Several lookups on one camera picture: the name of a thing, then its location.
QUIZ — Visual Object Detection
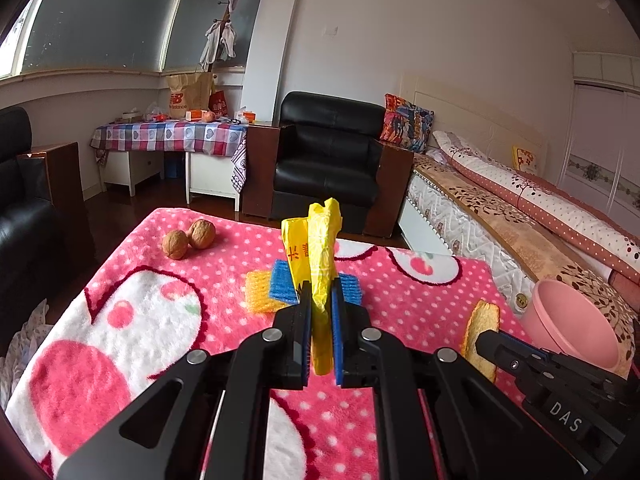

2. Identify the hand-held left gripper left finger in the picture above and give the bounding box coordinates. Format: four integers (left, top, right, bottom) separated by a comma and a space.
55, 280, 313, 480

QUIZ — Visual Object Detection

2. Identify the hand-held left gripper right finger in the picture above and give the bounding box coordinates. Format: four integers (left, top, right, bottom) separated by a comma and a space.
330, 280, 586, 480

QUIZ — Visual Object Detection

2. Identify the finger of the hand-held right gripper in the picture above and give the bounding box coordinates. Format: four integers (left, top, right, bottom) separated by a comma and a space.
495, 330, 591, 369
474, 329, 556, 396

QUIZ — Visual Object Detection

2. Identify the bread slice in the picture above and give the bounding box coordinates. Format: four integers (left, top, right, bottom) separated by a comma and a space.
459, 299, 501, 387

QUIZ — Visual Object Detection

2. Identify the pink plastic bucket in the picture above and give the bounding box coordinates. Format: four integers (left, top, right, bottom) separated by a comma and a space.
522, 280, 633, 376

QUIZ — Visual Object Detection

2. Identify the yellow plastic wrapper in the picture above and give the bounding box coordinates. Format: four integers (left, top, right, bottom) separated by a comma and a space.
280, 199, 345, 376

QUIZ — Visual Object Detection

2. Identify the blue sponge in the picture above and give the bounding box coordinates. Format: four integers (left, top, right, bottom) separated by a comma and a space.
269, 259, 362, 307

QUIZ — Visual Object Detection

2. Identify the yellow sponge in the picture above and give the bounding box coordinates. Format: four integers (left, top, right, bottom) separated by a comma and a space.
244, 270, 281, 314

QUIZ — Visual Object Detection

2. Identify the bed with patterned quilt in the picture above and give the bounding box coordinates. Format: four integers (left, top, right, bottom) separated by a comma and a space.
412, 152, 640, 361

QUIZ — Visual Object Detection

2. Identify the white quilted mattress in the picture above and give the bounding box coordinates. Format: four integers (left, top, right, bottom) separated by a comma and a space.
400, 170, 536, 317

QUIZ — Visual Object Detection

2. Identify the brown walnut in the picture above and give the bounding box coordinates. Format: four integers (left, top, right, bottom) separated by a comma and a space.
187, 218, 217, 250
161, 229, 189, 261

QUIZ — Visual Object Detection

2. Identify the floral white pink quilt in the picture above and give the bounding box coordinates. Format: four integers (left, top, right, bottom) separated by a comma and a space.
432, 131, 640, 284

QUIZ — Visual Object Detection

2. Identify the pink polka dot blanket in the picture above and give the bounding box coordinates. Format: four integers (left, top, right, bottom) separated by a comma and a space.
5, 207, 536, 480

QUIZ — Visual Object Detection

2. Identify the brown wooden side cabinet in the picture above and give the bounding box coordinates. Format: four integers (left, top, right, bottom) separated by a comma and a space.
241, 124, 282, 219
365, 140, 416, 239

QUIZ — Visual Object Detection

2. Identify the black leather armchair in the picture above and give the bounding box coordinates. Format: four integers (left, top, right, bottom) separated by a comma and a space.
272, 91, 387, 221

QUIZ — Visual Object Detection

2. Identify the yellow printed pillow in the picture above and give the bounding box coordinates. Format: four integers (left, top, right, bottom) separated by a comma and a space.
511, 146, 541, 176

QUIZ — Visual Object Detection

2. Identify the white desk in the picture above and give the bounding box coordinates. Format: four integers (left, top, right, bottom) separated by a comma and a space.
100, 150, 242, 212

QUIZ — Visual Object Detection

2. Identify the white wardrobe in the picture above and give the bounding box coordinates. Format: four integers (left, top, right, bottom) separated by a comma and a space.
557, 52, 640, 227

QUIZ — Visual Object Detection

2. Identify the colourful printed pillow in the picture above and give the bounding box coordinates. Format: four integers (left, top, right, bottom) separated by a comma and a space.
379, 93, 435, 154

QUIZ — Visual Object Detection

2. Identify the cream bed headboard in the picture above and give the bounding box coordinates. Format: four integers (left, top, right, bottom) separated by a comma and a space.
400, 74, 548, 172

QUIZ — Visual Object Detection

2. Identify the plaid tablecloth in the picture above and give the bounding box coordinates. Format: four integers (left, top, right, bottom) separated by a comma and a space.
90, 119, 249, 194

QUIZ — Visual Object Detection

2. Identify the red shopping bag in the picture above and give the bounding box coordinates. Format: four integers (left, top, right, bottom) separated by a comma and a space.
207, 89, 231, 117

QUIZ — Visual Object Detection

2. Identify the brown paper bag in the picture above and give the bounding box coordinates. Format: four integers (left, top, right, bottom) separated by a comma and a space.
166, 72, 214, 116

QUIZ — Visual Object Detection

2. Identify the white patterned cloth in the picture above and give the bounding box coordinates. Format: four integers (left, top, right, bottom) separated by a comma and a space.
0, 300, 53, 411

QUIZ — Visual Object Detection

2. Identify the brown wooden end cabinet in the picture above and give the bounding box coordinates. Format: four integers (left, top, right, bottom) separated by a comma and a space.
17, 141, 87, 262

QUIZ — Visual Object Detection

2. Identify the black leather sofa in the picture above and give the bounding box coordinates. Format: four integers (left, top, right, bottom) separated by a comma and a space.
0, 106, 90, 361

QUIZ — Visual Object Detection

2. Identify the coat rack with white clothes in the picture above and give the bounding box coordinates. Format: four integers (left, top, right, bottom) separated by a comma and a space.
200, 7, 239, 74

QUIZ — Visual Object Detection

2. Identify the narrow frosted window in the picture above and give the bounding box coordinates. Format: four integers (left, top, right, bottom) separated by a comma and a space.
162, 0, 274, 74

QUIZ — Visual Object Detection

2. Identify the large frosted window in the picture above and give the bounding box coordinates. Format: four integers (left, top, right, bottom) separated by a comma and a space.
10, 0, 184, 79

